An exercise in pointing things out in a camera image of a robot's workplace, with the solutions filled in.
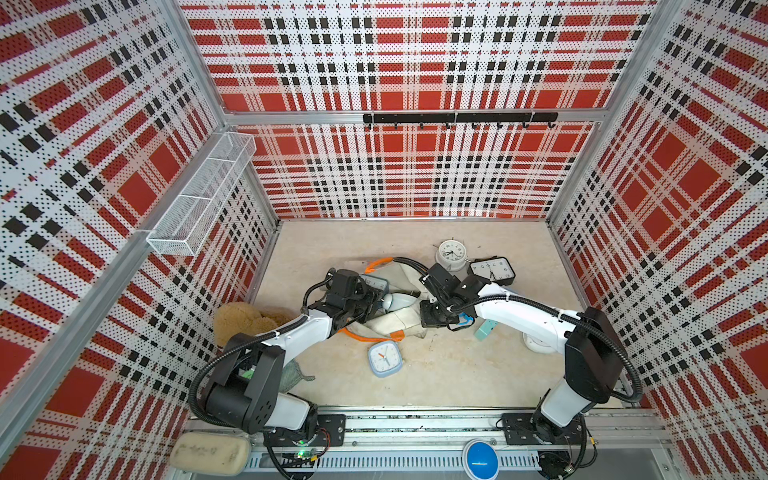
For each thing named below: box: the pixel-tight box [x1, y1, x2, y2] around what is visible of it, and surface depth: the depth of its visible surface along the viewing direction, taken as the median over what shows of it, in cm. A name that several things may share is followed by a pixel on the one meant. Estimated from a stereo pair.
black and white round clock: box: [436, 239, 470, 271], surface depth 107 cm
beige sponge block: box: [170, 432, 251, 475], surface depth 69 cm
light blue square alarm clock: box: [368, 340, 403, 378], surface depth 86 cm
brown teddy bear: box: [213, 301, 301, 347], surface depth 74 cm
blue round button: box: [467, 441, 498, 480], surface depth 70 cm
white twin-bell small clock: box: [382, 293, 418, 311], surface depth 88 cm
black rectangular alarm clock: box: [467, 256, 516, 286], surface depth 106 cm
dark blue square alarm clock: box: [360, 274, 389, 296], surface depth 101 cm
